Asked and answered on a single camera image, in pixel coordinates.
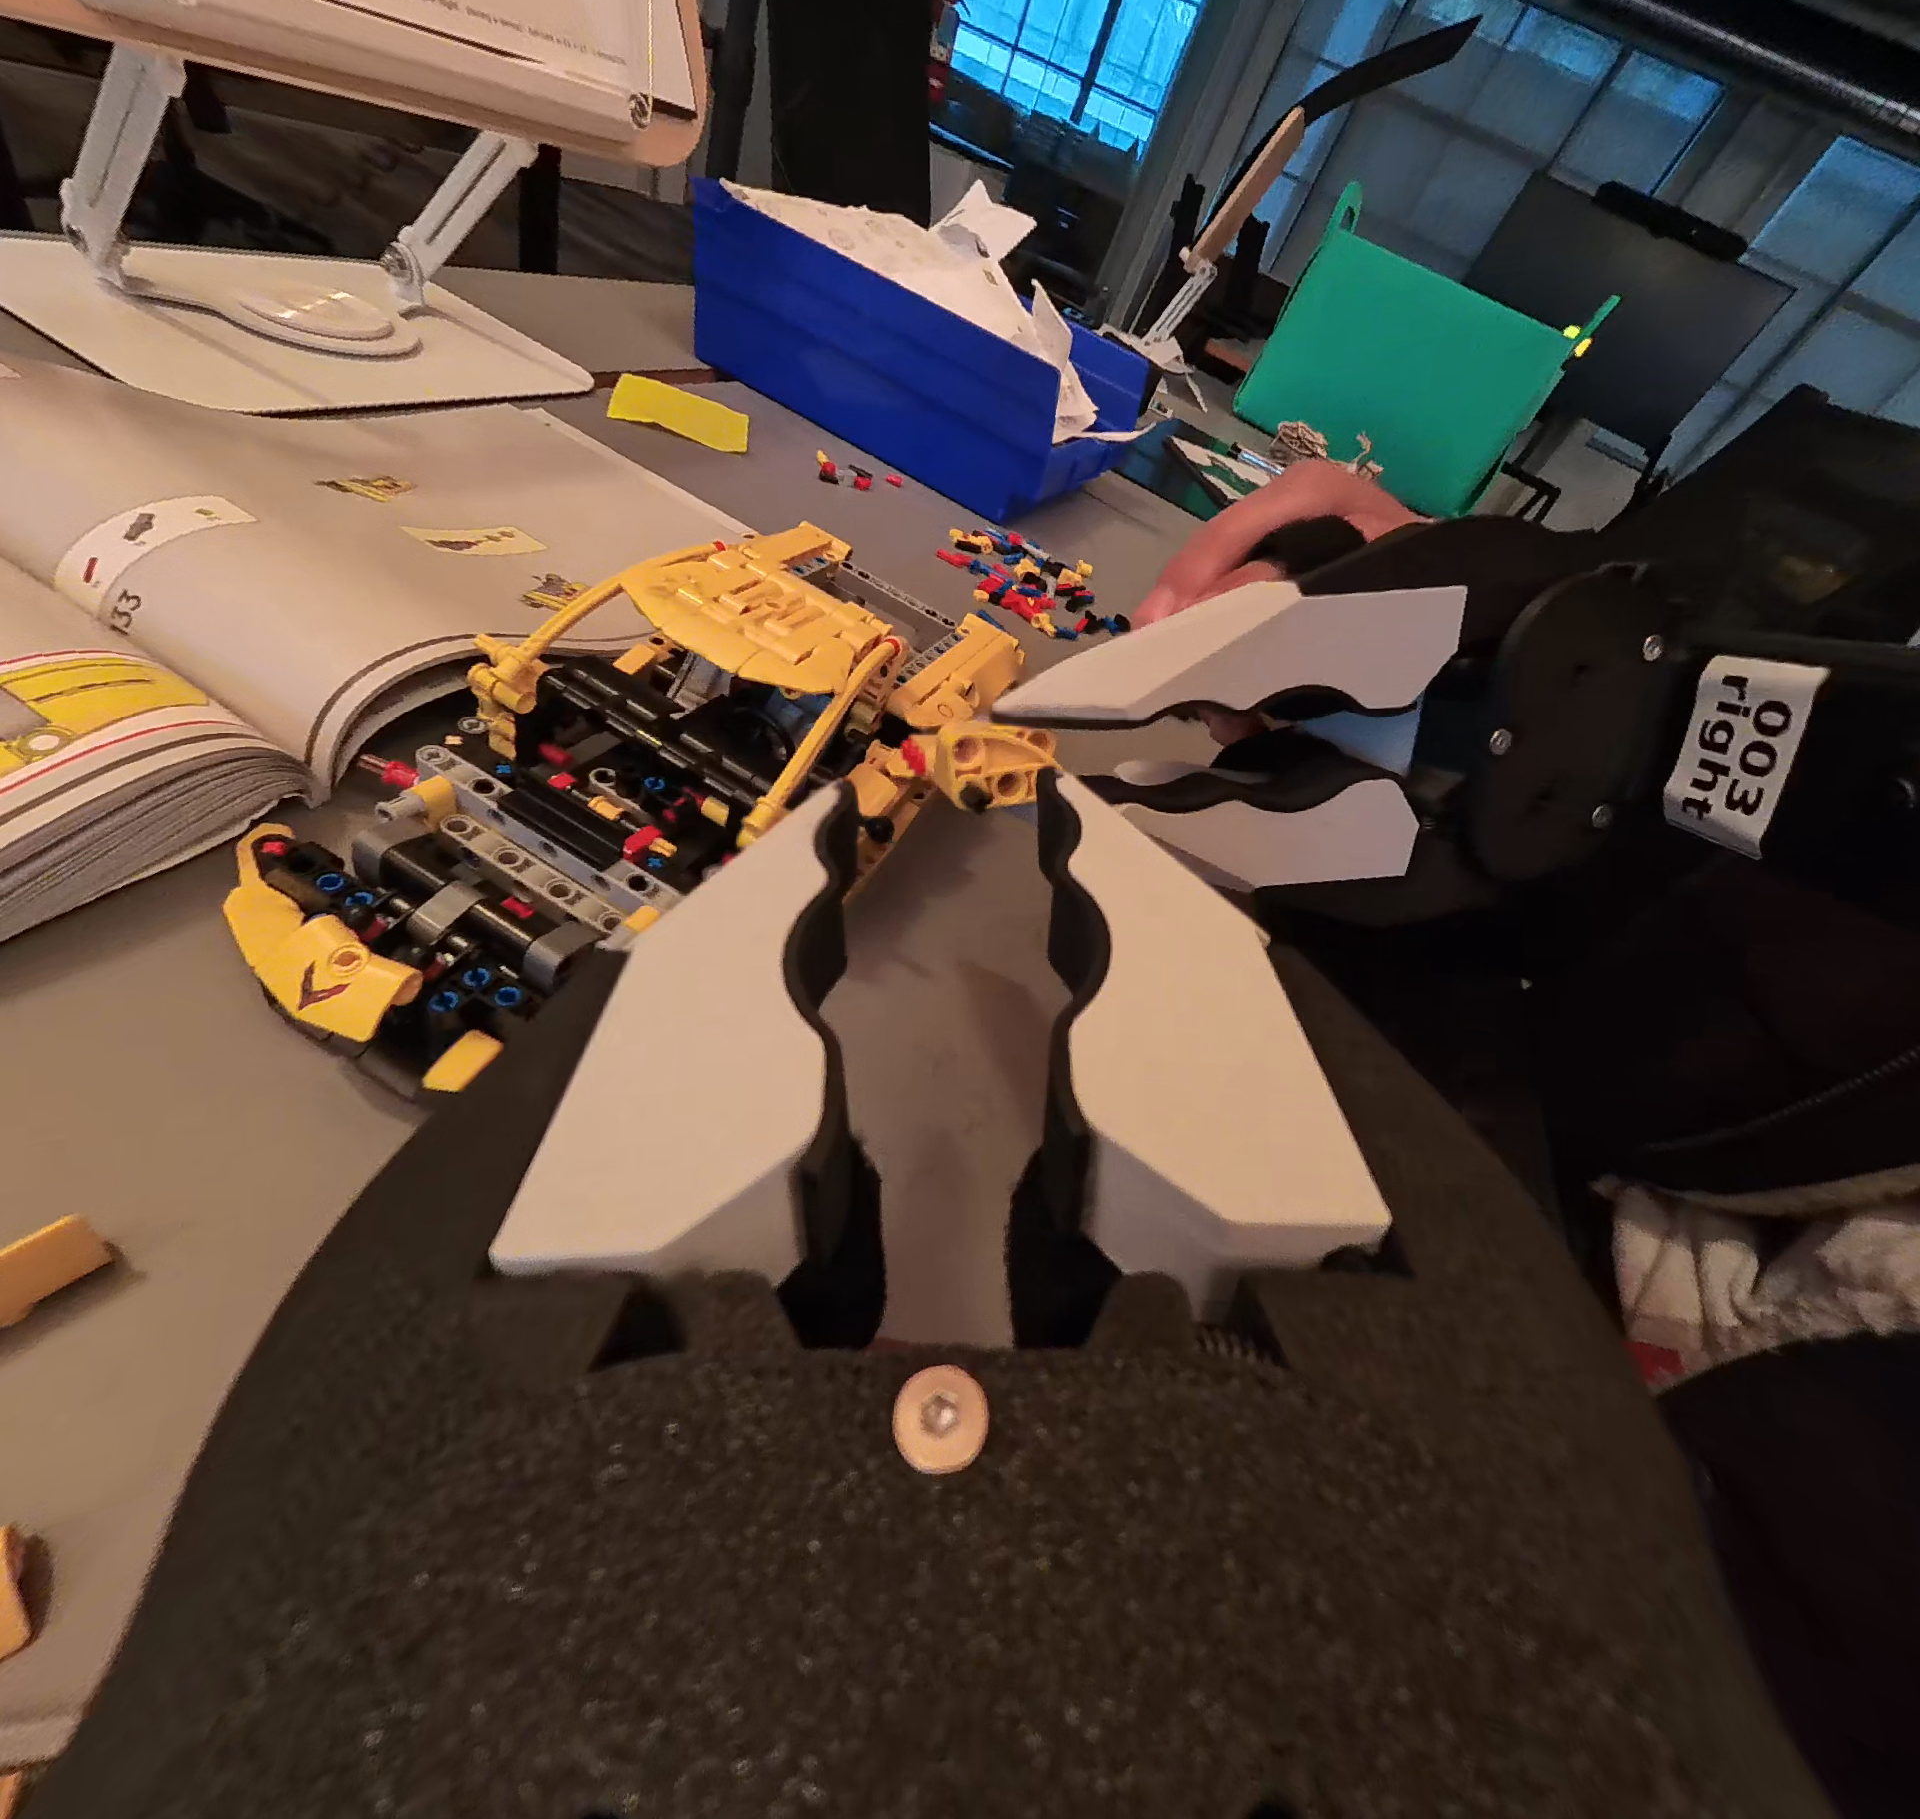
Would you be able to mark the person's dark trousers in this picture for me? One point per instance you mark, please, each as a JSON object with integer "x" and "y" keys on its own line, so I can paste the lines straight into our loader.
{"x": 1815, "y": 1577}

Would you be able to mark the glass partition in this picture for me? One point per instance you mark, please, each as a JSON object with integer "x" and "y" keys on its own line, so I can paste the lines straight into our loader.
{"x": 1500, "y": 109}

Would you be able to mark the paned window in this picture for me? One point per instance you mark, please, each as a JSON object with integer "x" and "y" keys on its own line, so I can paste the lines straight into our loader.
{"x": 1080, "y": 19}

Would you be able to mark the person's right hand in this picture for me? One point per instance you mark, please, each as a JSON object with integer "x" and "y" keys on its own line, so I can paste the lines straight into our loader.
{"x": 1246, "y": 535}

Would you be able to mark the brown brick model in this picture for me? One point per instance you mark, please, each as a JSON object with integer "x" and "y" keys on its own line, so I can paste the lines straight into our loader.
{"x": 1329, "y": 447}

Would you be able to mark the dark monitor screen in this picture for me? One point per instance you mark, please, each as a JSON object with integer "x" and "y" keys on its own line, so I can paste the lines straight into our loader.
{"x": 1636, "y": 319}

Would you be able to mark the dark standing board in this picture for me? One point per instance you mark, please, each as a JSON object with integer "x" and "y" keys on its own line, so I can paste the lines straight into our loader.
{"x": 841, "y": 49}

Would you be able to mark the person's white shirt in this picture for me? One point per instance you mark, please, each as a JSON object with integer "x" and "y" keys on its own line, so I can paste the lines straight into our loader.
{"x": 1754, "y": 1278}

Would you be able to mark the person's fleece-lined dark jacket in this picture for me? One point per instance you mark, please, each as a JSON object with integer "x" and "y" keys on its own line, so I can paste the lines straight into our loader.
{"x": 1769, "y": 1040}

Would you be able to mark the instruction booklet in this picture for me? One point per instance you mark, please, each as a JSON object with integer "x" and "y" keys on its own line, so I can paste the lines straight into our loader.
{"x": 300, "y": 575}

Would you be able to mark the yellow brick car model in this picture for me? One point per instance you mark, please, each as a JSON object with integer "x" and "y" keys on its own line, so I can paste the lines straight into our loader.
{"x": 750, "y": 603}

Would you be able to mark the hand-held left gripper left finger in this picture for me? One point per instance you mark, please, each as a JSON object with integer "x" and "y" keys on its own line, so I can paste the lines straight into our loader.
{"x": 676, "y": 1100}

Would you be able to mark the white board stand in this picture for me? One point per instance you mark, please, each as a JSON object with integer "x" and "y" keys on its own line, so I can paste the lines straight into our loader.
{"x": 300, "y": 334}

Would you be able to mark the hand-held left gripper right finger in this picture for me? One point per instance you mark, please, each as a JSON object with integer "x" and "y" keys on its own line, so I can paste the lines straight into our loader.
{"x": 1213, "y": 1100}

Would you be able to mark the grey desk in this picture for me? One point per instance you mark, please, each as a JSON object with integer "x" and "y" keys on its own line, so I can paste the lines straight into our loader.
{"x": 152, "y": 1100}

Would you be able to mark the scattered red and black pins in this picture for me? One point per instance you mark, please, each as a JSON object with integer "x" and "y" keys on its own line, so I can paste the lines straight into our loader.
{"x": 855, "y": 469}

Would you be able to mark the green box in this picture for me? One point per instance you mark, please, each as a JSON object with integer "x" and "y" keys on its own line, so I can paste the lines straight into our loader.
{"x": 1396, "y": 380}

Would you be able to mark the yellow paper strip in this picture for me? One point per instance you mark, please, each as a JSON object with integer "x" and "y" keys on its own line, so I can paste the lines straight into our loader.
{"x": 676, "y": 412}

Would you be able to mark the pile of small colourful pins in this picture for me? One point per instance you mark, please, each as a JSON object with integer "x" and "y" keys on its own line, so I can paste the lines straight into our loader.
{"x": 1028, "y": 587}

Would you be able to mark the green baseplate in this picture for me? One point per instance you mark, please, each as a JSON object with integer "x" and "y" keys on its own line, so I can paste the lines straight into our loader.
{"x": 1213, "y": 475}

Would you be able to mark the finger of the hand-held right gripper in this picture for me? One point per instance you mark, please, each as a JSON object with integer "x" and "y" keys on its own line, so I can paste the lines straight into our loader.
{"x": 1321, "y": 836}
{"x": 1276, "y": 643}

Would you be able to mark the blue plastic bin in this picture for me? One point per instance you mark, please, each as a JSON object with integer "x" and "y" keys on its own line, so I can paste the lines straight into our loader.
{"x": 870, "y": 348}

